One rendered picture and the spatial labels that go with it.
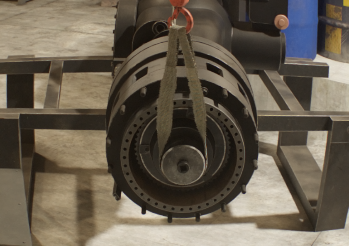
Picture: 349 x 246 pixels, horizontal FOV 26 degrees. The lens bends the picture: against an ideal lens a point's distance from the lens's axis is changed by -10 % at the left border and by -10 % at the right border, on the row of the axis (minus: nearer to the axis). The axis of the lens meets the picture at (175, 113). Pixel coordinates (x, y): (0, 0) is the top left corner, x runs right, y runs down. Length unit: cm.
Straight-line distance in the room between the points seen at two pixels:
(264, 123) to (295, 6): 172
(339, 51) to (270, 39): 172
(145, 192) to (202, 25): 112
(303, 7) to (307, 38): 24
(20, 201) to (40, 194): 202
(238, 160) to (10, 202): 83
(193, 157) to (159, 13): 132
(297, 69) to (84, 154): 138
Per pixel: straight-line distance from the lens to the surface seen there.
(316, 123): 393
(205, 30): 362
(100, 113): 377
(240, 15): 525
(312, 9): 554
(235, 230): 411
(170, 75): 259
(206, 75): 275
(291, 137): 503
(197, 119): 266
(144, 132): 279
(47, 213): 420
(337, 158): 397
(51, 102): 394
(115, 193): 278
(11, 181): 253
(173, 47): 255
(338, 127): 390
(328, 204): 407
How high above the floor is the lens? 188
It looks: 19 degrees down
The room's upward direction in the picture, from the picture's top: 3 degrees clockwise
